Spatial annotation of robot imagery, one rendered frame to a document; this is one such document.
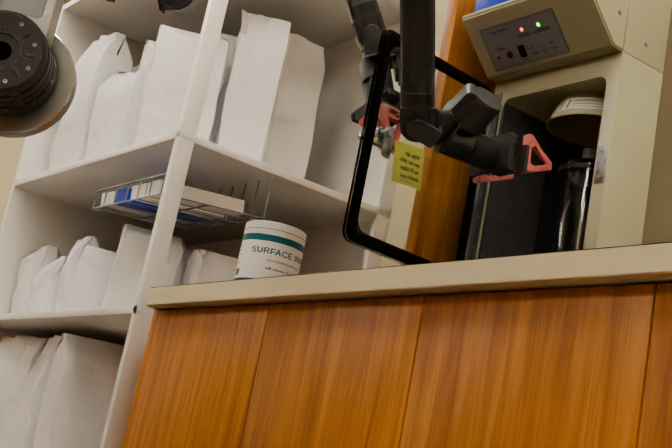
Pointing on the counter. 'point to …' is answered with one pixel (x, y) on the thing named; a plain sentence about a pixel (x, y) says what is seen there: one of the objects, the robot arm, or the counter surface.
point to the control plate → (510, 36)
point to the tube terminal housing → (610, 82)
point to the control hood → (607, 33)
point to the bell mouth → (578, 118)
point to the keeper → (600, 164)
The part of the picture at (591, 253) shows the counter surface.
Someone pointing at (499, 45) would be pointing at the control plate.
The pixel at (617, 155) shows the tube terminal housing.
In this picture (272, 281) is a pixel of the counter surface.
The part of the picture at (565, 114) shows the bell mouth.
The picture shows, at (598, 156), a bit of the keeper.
